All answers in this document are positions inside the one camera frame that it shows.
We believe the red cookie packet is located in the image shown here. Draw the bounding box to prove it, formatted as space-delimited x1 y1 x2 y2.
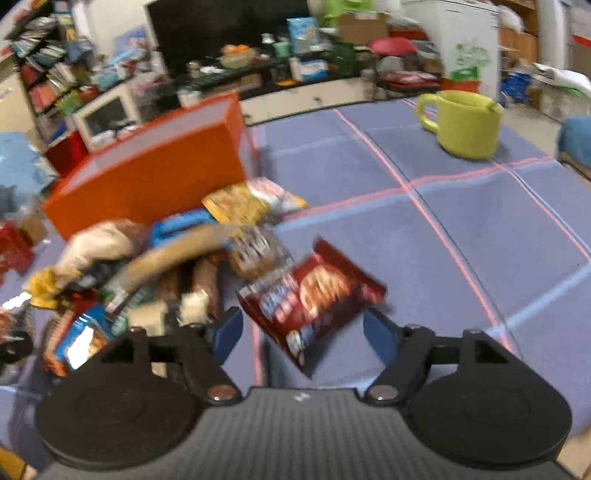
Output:
236 237 387 380

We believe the white glass-door cabinet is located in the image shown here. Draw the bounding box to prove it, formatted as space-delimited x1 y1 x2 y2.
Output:
71 83 141 153

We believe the small white snack packet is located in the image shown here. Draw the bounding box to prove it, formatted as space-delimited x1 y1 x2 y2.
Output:
128 300 167 335
180 293 211 324

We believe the brown cardboard box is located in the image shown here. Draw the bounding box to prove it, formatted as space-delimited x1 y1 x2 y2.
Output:
337 11 391 44

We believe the bookshelf with books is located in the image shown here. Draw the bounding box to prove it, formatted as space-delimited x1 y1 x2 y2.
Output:
4 0 98 139

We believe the yellow nut snack packet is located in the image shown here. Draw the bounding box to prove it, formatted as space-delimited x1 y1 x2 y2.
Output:
202 182 273 225

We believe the clear brown cookie packet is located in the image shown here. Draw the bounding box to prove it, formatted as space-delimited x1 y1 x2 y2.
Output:
228 226 294 282

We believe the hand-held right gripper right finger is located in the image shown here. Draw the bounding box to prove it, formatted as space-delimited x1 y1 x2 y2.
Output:
363 309 513 407

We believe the long brown snack packet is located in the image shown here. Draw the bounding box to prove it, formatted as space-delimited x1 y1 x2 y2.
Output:
113 224 232 298

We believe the glass television stand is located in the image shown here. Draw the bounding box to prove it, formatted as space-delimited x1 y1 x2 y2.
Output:
185 55 416 126

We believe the blue orange snack packet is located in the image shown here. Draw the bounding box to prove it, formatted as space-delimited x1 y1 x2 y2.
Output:
44 305 116 376

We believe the tan snack bag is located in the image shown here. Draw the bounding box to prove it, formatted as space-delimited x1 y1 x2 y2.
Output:
55 220 151 278

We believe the orange cardboard box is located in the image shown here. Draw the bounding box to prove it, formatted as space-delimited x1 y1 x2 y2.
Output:
41 91 247 241

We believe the yellow-green mug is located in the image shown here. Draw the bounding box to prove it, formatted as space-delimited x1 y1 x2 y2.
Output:
416 90 505 161

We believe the red white carton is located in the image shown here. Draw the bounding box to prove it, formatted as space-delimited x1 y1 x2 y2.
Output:
0 222 35 274

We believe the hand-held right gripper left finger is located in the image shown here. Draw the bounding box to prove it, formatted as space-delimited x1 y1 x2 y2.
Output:
92 307 244 407

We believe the brown sausage snack packet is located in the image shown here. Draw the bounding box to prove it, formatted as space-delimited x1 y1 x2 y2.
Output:
191 258 221 319

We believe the blue star print cloth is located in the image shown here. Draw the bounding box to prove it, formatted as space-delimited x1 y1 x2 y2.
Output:
0 131 58 208

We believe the black television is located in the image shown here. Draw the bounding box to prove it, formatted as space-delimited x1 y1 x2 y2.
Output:
144 0 324 77

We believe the white pink snack packet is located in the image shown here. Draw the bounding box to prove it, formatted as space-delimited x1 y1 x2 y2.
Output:
249 178 308 215

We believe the yellow crumpled wrapper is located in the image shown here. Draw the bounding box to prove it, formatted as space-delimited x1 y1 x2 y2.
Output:
23 270 62 308

